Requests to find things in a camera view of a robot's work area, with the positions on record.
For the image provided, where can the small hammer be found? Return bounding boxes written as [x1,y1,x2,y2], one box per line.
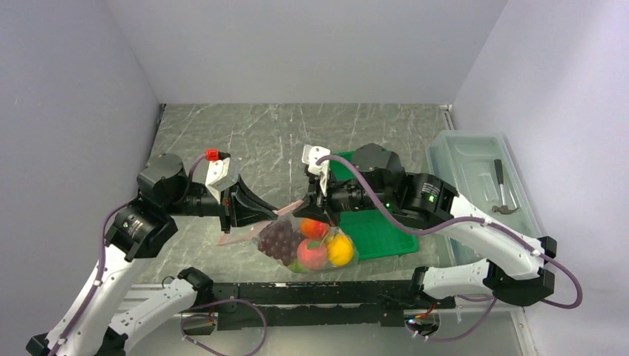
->
[492,159,518,215]

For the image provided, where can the green plastic tray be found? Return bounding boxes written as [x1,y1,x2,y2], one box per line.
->
[330,149,420,261]

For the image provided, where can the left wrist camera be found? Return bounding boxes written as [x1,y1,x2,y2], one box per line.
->
[205,149,240,203]

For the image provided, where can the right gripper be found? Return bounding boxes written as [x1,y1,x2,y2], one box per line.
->
[293,166,395,226]

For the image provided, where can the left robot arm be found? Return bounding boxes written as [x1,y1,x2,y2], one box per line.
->
[26,150,277,355]

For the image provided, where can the clear zip top bag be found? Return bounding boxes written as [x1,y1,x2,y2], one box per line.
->
[217,199,360,275]

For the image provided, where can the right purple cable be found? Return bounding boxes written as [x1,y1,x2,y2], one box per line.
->
[315,154,584,343]

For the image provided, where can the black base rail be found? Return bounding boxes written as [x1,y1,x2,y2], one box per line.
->
[186,280,455,331]

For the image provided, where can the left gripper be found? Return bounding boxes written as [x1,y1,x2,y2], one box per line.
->
[165,172,277,232]

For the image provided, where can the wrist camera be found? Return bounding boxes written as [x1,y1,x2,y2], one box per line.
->
[301,145,331,197]
[205,149,240,203]

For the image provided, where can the clear plastic storage box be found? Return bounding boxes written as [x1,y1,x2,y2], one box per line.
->
[428,131,544,280]

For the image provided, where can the purple cable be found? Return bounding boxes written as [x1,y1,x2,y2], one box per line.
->
[49,154,269,356]
[315,154,584,343]

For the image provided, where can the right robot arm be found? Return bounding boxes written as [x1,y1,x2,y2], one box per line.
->
[294,144,556,308]

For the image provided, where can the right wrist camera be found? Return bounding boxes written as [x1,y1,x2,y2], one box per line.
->
[301,145,331,197]

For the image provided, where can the pink peach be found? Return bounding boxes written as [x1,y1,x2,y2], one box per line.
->
[297,239,328,270]

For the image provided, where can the yellow lemon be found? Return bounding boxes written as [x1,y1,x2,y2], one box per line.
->
[325,233,355,267]

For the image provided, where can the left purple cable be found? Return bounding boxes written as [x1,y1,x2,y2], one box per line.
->
[49,154,269,356]

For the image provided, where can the red orange mango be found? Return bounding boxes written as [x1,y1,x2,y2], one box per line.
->
[299,219,329,240]

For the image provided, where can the dark purple grapes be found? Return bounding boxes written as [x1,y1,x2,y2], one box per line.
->
[257,220,306,267]

